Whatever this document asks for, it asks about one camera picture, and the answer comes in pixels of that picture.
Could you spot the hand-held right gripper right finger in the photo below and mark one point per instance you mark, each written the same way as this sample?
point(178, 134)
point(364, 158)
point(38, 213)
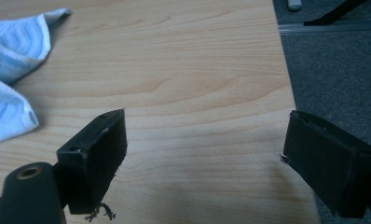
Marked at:
point(326, 168)

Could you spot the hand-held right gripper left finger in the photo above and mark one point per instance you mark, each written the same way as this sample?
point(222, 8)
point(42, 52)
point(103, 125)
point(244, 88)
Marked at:
point(93, 161)

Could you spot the light blue striped towel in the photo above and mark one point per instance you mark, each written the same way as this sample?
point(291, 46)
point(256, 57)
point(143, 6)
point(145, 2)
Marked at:
point(12, 77)

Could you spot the metal floor rail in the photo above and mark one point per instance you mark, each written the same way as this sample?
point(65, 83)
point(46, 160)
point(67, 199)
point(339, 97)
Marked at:
point(329, 28)

